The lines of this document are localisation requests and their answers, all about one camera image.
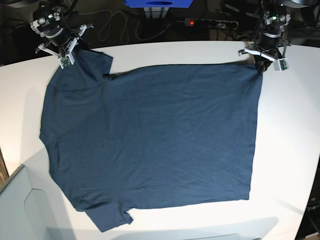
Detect grey cable loops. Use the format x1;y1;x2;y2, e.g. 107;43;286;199
97;9;173;42

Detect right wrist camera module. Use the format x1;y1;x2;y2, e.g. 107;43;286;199
58;54;75;69

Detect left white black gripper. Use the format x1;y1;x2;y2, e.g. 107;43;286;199
238;33;291;73

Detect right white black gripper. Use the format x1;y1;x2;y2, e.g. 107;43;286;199
35;23;94;58

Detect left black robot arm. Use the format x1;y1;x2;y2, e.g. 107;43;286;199
238;0;320;73

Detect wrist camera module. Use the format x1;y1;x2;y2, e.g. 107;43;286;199
58;54;75;69
273;58;290;72

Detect grey tray corner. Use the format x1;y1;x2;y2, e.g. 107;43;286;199
0;164;76;240

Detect dark blue T-shirt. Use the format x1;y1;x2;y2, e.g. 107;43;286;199
39;50;263;232

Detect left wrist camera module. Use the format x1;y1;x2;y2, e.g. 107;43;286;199
273;58;290;72

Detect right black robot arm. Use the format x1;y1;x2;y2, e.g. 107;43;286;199
30;0;93;65

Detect black power strip red switch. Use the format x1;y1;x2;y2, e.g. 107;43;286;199
183;18;239;30

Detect blue plastic box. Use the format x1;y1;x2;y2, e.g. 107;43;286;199
124;0;193;8

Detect silver aluminium frame post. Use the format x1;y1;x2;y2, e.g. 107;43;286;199
143;7;169;19

